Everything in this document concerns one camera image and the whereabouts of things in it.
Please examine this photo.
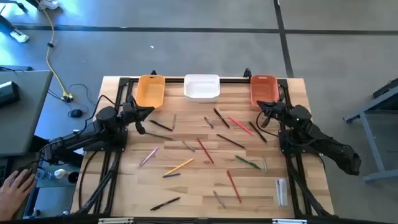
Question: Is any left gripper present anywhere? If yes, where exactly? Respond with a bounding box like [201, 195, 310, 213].
[121, 95, 155, 136]

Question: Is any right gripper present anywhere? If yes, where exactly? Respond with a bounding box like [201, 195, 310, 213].
[256, 101, 295, 129]

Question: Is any green pencil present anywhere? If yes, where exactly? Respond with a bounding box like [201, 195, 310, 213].
[144, 132, 175, 141]

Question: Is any pink pencil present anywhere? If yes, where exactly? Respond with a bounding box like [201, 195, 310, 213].
[228, 116, 254, 136]

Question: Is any pink pen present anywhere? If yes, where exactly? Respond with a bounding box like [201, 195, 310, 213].
[139, 146, 160, 168]

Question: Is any green pen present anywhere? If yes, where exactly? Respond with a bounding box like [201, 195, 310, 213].
[234, 155, 262, 170]

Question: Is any yellow pencil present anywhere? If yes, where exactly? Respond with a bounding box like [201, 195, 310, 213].
[164, 158, 195, 177]

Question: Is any red pencil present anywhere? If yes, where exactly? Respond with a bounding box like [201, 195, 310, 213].
[226, 170, 243, 204]
[197, 138, 215, 165]

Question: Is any black marker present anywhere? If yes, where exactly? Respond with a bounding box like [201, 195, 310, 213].
[150, 197, 181, 212]

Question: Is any blue-grey crayon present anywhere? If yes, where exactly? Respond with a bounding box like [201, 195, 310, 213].
[213, 190, 227, 210]

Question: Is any coral orange plastic bin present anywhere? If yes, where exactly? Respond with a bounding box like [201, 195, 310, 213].
[250, 74, 280, 111]

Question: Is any yellow plastic bin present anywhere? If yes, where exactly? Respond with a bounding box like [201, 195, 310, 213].
[136, 74, 166, 112]

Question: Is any white plastic bin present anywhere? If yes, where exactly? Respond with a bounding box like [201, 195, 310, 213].
[183, 73, 221, 103]

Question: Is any white stapler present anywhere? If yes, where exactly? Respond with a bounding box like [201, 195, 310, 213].
[274, 177, 289, 207]

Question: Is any black round cap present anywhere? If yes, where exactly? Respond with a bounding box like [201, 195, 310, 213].
[67, 170, 80, 184]

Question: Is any clear water bottle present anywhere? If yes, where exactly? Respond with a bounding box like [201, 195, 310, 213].
[34, 167, 53, 181]

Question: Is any grey desk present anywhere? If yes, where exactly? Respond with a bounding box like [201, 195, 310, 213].
[0, 70, 53, 157]

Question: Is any blue-grey metal table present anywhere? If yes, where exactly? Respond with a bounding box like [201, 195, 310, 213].
[343, 77, 398, 183]

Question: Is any black desk device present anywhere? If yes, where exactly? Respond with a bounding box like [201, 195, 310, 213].
[0, 80, 21, 108]

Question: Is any person's hand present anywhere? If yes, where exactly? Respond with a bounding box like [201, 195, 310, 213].
[0, 169, 37, 221]

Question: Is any white shoe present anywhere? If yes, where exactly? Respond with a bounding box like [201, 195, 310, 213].
[39, 0, 60, 10]
[9, 28, 30, 44]

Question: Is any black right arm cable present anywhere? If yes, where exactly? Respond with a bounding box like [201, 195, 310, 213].
[255, 110, 282, 138]

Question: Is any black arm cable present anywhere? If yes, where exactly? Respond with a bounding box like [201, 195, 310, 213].
[89, 94, 118, 122]
[255, 110, 282, 138]

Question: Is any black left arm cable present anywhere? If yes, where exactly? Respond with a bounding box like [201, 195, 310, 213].
[89, 94, 118, 122]

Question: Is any silver metal bracket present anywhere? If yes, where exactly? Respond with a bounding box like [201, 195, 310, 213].
[98, 217, 134, 224]
[272, 218, 308, 224]

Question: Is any yellow power cable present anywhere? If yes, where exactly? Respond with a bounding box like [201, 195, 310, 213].
[35, 0, 75, 103]

